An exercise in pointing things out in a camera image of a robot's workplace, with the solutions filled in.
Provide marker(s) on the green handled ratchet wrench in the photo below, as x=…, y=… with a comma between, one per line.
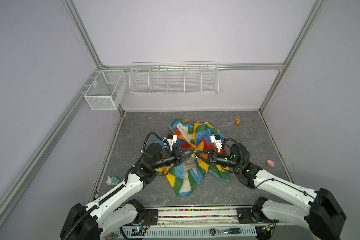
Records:
x=234, y=231

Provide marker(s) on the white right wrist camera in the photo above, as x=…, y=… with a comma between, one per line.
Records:
x=217, y=141

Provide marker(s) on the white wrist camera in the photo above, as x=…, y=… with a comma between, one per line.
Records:
x=171, y=140
x=217, y=141

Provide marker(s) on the white teal small toy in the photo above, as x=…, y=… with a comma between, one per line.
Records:
x=112, y=181

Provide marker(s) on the green circuit board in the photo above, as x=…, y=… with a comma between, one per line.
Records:
x=138, y=232

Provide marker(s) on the multicolour patchwork jacket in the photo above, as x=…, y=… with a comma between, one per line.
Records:
x=185, y=178

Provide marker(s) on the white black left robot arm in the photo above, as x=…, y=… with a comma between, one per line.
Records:
x=114, y=209

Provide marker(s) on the long white wire basket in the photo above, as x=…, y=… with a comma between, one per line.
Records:
x=174, y=78

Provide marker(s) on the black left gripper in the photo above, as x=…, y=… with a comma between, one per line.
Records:
x=177, y=152

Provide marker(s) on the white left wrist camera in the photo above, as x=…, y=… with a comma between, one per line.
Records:
x=171, y=140

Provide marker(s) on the small pink toy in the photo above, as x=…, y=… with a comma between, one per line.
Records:
x=271, y=163

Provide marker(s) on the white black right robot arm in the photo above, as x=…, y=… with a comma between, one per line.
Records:
x=317, y=211

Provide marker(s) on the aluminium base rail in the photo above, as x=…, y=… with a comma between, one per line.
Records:
x=196, y=222

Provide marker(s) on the small white mesh basket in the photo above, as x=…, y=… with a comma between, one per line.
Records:
x=106, y=90

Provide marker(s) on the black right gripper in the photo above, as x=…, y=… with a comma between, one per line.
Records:
x=212, y=159

